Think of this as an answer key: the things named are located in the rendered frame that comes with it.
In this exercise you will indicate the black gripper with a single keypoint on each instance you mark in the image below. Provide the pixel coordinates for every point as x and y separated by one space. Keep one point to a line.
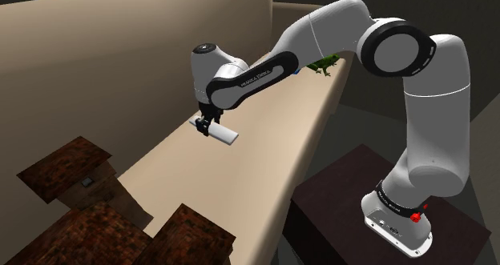
208 112

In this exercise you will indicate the white bar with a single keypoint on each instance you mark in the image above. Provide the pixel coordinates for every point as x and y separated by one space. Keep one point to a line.
224 134

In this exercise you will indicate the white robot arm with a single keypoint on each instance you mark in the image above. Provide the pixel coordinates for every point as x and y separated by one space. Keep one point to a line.
433 120

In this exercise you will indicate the beige sofa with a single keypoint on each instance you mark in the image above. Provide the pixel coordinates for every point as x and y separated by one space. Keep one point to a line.
218 178

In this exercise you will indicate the small blue object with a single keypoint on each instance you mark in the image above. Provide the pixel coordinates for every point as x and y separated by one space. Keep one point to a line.
297 71

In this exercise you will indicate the green frog figure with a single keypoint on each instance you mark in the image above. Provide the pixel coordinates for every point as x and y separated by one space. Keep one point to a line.
323 64

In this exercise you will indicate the dark brown wooden side table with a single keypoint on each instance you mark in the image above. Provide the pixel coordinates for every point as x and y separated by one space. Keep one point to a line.
93 237

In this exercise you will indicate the dark robot stand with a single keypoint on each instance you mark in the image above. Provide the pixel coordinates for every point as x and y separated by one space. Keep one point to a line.
332 217

